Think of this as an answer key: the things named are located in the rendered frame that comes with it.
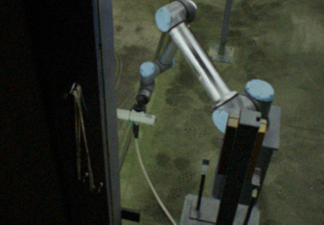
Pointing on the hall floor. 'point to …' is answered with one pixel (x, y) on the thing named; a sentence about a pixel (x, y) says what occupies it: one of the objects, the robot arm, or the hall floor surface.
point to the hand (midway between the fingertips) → (134, 121)
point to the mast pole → (225, 24)
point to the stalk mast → (238, 165)
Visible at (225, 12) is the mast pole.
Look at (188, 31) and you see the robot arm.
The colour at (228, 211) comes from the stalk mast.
